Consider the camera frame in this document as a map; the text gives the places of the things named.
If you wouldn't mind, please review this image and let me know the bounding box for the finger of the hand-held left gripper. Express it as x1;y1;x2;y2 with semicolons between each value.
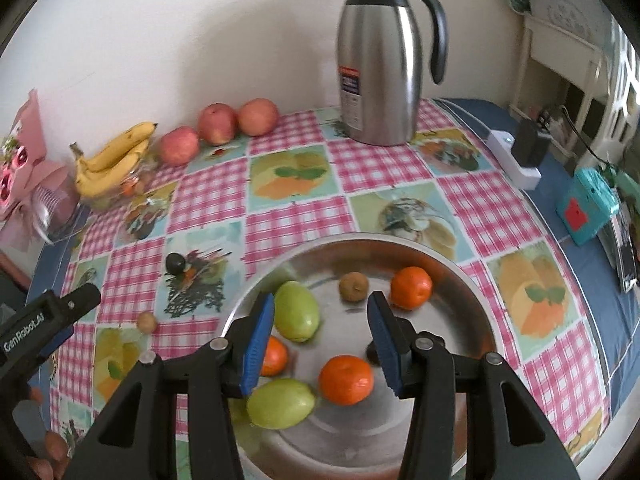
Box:
57;282;102;327

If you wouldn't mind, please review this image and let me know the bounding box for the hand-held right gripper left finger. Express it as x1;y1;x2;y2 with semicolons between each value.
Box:
65;291;277;480

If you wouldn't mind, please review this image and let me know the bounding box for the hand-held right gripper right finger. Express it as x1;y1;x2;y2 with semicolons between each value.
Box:
366;291;581;480

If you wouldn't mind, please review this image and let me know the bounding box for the orange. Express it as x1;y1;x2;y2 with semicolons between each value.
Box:
390;266;434;311
319;355;375;407
260;335;289;377

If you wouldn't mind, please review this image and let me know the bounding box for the green mango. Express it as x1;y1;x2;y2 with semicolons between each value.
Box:
274;280;321;343
246;378;317;430

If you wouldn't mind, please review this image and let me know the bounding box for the round metal plate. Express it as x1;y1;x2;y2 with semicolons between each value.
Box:
216;232;501;480

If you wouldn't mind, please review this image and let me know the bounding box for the person's left hand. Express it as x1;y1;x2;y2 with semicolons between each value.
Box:
25;430;72;480

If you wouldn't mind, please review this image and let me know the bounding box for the pink flower bouquet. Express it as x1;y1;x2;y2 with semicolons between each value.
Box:
0;89;81;256

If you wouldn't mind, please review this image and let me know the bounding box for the pink checkered tablecloth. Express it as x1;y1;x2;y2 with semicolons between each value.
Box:
47;97;613;480

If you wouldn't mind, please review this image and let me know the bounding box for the clear plastic container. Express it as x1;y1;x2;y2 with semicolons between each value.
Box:
82;152;158;211

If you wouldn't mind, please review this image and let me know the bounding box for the yellow banana bunch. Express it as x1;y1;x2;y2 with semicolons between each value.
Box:
70;121;159;198

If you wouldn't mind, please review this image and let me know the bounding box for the red apple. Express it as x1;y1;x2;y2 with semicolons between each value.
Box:
237;98;280;137
159;126;200;167
197;103;238;146

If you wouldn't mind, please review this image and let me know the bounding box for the white power strip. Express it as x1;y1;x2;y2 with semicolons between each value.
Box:
487;130;543;191

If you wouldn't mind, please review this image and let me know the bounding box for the teal box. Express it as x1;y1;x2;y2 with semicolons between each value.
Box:
556;166;621;247

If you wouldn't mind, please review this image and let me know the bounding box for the black charger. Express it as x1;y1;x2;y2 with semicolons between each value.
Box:
512;117;551;168

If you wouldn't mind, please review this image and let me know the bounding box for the stainless steel thermos jug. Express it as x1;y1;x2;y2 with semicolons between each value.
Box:
335;0;449;147

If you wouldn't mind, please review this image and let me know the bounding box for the white chair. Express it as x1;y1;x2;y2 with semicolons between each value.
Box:
600;20;640;171

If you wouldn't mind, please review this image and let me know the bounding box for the white wooden shelf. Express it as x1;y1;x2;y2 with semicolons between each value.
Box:
510;0;618;161

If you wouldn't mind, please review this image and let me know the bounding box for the black cable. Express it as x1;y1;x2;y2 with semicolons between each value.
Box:
550;104;618;168

